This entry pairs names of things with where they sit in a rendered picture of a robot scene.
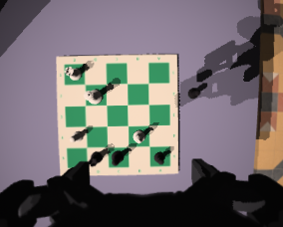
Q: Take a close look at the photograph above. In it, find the green and cream chessboard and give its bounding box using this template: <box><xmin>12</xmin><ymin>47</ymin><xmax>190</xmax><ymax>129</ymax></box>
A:
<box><xmin>57</xmin><ymin>55</ymin><xmax>178</xmax><ymax>175</ymax></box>

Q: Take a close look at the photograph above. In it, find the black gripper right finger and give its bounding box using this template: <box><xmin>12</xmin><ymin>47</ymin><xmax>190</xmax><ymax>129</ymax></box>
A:
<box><xmin>174</xmin><ymin>158</ymin><xmax>283</xmax><ymax>227</ymax></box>

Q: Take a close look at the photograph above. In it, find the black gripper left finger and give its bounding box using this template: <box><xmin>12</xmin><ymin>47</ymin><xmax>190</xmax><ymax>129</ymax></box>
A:
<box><xmin>0</xmin><ymin>161</ymin><xmax>118</xmax><ymax>227</ymax></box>

